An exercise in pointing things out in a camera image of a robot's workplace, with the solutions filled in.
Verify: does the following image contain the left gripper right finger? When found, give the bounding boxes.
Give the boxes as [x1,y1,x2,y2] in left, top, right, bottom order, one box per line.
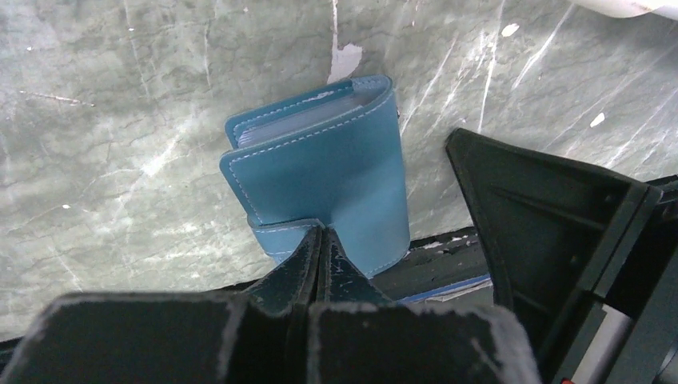
[307,229,540,383]

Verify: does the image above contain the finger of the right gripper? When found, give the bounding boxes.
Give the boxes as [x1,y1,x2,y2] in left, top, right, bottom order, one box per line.
[445,128,677,383]

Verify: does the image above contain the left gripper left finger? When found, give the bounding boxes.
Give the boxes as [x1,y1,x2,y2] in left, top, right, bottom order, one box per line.
[1,229,322,383]

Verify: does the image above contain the blue card holder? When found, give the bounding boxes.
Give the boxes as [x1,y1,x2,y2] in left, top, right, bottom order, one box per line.
[219,74,410,277]

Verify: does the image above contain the white PVC pipe frame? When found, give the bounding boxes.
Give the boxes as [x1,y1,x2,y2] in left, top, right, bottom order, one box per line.
[570,0,677,21]

